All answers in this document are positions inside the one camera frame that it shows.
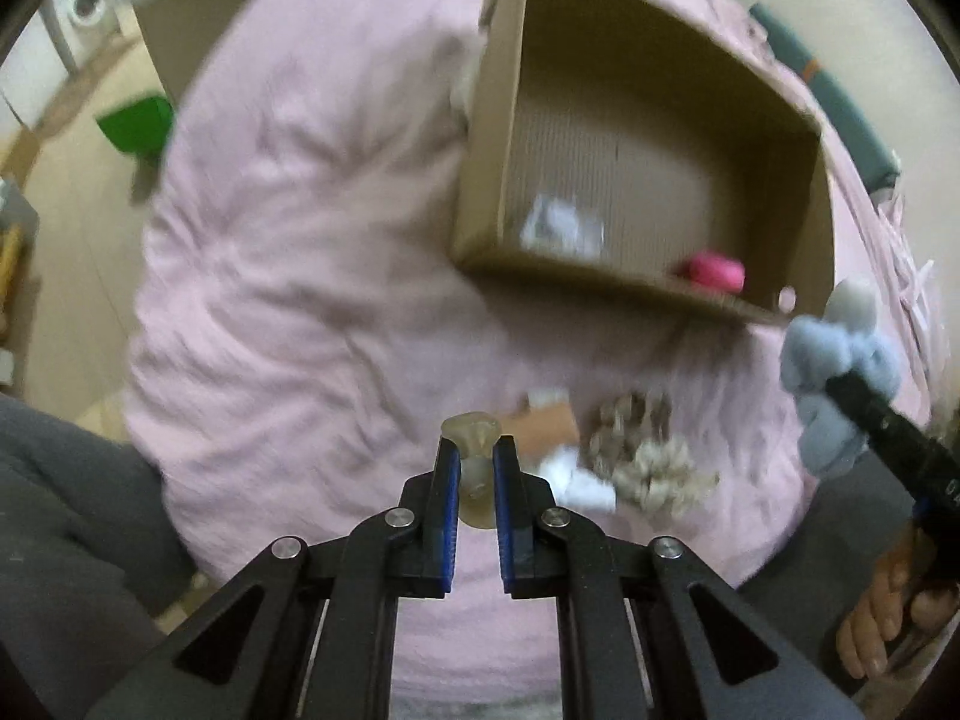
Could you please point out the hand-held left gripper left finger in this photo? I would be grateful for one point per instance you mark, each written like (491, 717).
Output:
(448, 510)

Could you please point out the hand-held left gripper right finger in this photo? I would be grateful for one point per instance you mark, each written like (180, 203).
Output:
(505, 517)

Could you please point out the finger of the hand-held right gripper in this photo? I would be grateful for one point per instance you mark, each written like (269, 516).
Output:
(892, 431)

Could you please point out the translucent beige squishy toy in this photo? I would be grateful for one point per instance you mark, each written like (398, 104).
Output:
(475, 480)

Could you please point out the blue and white plush toy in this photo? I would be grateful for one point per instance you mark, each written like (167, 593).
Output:
(825, 360)

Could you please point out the brown cardboard box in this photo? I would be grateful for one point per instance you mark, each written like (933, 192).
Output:
(637, 127)

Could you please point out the white soft block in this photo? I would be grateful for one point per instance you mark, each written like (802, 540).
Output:
(577, 481)

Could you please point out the pink round soft toy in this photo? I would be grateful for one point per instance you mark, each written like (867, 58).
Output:
(716, 271)

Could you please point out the white crumpled soft item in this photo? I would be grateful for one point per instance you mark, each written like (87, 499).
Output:
(562, 229)

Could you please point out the person's right hand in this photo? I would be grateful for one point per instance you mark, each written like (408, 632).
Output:
(874, 615)

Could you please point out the brown cardboard piece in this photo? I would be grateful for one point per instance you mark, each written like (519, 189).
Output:
(546, 431)

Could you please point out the beige fluffy scrunchie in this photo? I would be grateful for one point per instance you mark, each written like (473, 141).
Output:
(649, 457)

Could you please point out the pink fleece blanket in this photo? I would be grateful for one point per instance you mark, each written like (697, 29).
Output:
(315, 277)

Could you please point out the grey trousers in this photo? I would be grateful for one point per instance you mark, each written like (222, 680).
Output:
(67, 555)

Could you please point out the large cardboard carton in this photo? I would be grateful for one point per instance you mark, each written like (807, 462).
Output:
(191, 15)

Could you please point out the white washing machine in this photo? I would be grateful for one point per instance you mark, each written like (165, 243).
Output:
(81, 1)

